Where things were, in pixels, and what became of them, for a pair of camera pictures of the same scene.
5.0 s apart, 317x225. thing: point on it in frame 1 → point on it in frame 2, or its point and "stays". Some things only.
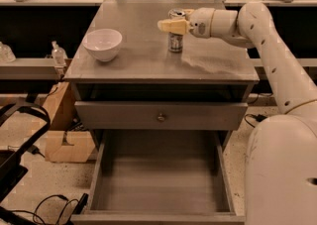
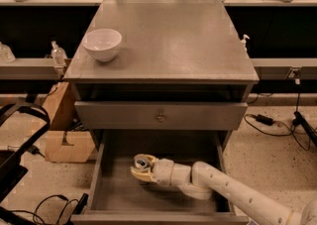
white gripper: (202, 21) → (163, 170)
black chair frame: (11, 168) stays
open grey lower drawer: (160, 177) stays
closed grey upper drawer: (160, 115) stays
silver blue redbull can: (175, 40) → (141, 161)
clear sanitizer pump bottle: (58, 55) stays
